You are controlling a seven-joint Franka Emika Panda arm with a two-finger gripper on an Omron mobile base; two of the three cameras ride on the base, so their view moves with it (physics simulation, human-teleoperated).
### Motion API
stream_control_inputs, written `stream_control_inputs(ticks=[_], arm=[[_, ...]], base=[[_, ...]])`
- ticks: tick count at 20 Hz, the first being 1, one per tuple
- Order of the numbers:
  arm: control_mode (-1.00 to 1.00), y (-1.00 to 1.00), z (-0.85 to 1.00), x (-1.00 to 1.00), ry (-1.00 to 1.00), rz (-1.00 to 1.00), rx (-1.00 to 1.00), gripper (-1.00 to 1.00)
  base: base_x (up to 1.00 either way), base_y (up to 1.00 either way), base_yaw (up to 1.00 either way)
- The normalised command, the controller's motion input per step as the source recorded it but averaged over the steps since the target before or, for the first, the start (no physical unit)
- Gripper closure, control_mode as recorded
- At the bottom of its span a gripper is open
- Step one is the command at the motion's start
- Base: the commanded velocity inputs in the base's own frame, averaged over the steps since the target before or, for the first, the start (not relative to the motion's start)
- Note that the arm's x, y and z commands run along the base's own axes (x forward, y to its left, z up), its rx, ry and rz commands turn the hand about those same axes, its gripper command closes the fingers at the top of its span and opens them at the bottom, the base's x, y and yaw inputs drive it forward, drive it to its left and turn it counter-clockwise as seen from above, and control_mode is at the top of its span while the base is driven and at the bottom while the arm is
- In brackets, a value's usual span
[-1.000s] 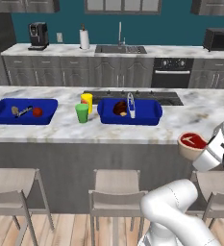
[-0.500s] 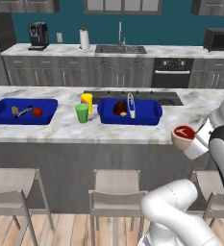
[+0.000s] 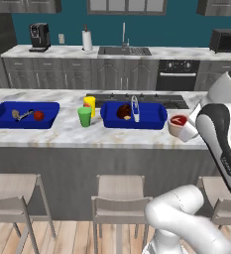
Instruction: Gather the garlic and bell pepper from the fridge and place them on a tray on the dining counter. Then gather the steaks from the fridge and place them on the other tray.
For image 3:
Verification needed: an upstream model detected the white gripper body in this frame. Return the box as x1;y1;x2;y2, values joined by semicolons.
181;121;201;144

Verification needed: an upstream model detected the blue tray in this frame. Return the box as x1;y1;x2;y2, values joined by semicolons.
100;100;169;131
0;101;60;130

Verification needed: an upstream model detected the red bell pepper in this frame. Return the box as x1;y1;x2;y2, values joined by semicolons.
33;110;45;122

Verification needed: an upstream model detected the garlic bulb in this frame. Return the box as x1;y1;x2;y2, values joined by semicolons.
11;109;22;121

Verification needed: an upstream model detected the red and white steak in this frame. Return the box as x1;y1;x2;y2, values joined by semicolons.
168;113;189;137

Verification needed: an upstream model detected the black hob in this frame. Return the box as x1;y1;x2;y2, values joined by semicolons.
85;93;190;110

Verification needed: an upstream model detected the clear white utensil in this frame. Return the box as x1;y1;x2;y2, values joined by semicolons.
130;95;141;123

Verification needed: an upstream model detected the grey lower cupboard run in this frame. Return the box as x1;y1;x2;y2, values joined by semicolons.
2;57;160;91
193;60;231;92

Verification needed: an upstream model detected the beige stool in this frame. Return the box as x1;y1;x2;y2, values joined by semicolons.
90;174;154;254
195;176;231;232
0;173;58;254

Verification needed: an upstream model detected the brown steak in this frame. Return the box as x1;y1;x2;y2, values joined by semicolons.
116;103;133;121

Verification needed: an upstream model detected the black toaster oven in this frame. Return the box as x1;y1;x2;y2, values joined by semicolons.
208;28;231;55

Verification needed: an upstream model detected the yellow cup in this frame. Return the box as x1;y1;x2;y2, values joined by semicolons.
82;95;97;119

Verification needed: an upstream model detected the green cup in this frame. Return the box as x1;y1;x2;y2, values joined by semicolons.
76;106;93;128

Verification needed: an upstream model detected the dark sink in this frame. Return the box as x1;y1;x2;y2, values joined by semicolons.
97;46;153;57

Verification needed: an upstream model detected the silver tap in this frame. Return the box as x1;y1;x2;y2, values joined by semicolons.
120;22;131;49

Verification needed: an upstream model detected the grey upper cupboard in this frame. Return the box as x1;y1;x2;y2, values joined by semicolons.
0;0;62;15
195;0;231;18

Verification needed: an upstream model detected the white paper towel roll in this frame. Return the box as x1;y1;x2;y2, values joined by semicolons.
81;24;94;53

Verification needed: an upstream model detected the grey framed window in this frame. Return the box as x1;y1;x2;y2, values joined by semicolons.
86;0;168;16

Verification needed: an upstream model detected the grey and black utensil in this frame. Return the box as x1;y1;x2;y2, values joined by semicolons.
16;109;36;122

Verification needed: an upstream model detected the black coffee machine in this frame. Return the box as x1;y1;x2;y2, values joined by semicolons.
28;22;52;54

